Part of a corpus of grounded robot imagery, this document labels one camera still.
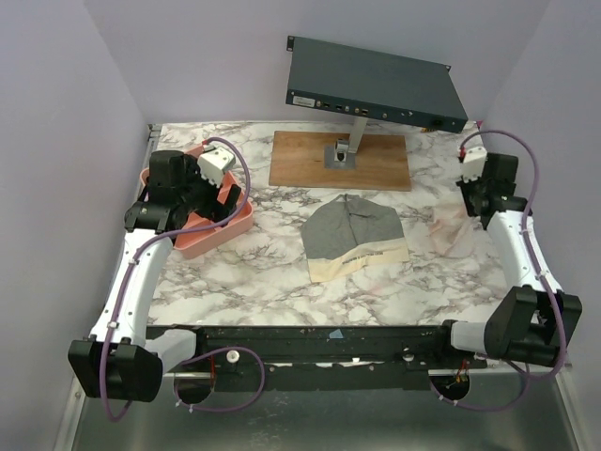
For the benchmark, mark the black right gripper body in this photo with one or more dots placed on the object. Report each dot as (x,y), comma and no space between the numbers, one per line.
(472,194)

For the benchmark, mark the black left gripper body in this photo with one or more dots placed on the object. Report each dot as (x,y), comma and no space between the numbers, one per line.
(199,194)

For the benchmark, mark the grey cream underwear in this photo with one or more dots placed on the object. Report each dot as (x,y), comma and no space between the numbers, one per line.
(350,233)

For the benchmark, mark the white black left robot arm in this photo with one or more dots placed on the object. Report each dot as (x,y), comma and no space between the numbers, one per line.
(117,360)

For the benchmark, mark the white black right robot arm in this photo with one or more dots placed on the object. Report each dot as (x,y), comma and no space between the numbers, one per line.
(523,327)

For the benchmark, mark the pink compartment organizer tray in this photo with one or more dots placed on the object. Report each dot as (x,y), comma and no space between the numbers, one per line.
(196,235)

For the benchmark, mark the wooden base board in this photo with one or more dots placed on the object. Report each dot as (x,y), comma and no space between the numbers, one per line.
(318,160)

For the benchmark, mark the metal support stand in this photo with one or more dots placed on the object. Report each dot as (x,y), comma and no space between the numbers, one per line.
(349,143)

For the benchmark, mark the blue-grey rack network device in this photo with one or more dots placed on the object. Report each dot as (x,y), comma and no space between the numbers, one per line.
(336,78)

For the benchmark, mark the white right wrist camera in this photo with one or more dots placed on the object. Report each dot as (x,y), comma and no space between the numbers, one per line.
(472,163)

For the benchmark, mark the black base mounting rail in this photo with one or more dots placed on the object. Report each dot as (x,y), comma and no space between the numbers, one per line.
(326,358)

